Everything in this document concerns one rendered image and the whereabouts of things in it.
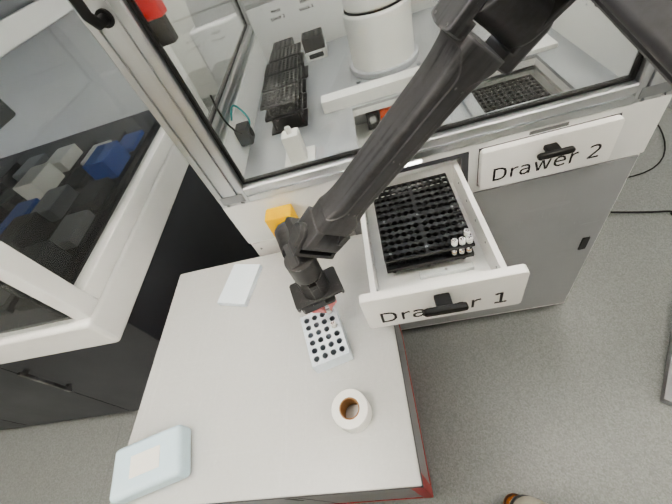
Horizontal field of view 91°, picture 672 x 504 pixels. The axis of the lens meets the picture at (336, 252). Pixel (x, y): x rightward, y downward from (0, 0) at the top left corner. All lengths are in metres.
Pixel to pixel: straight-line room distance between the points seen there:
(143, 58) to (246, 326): 0.60
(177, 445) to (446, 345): 1.10
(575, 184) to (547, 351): 0.76
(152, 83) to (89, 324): 0.58
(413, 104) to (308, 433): 0.60
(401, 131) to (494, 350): 1.25
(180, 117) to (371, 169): 0.45
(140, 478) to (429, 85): 0.83
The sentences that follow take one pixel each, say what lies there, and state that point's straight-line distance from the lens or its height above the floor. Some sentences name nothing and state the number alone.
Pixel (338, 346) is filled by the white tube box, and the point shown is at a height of 0.80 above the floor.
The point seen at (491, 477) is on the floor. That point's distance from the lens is 1.45.
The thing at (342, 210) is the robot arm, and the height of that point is 1.11.
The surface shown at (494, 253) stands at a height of 0.89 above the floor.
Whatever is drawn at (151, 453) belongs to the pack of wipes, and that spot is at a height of 0.81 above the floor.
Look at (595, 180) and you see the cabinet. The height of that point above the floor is 0.74.
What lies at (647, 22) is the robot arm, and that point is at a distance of 0.33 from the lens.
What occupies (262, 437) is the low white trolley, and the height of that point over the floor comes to 0.76.
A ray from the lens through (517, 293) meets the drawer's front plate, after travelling 0.68.
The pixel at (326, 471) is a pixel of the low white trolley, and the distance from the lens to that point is 0.71.
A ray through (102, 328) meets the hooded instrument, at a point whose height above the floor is 0.87.
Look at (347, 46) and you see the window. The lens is 0.70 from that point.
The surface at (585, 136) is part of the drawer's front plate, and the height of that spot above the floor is 0.91.
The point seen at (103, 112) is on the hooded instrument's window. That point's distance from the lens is 1.28.
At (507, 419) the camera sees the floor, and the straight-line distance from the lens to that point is 1.49.
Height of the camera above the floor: 1.44
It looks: 49 degrees down
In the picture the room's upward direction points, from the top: 24 degrees counter-clockwise
